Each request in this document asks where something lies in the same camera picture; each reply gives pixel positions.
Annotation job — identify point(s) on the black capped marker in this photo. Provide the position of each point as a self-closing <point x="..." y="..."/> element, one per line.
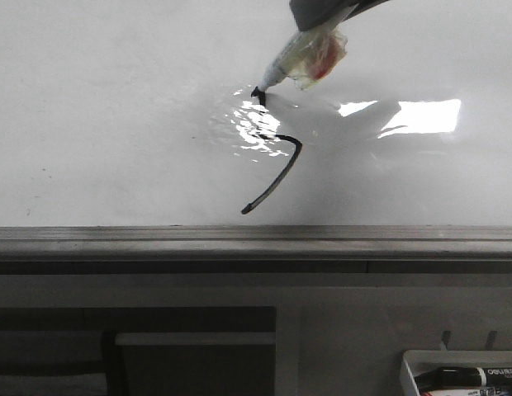
<point x="458" y="376"/>

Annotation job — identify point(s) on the taped white whiteboard marker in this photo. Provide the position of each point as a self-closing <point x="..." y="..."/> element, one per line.
<point x="306" y="58"/>

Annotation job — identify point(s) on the dark bin with white rim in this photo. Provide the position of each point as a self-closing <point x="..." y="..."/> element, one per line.
<point x="198" y="363"/>

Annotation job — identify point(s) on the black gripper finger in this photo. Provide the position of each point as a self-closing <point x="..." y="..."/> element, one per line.
<point x="309" y="14"/>

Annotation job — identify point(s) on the white whiteboard with grey frame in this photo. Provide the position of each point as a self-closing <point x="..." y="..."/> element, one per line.
<point x="129" y="140"/>

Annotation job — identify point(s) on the white plastic marker tray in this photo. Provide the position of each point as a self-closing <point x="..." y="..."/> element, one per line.
<point x="417" y="362"/>

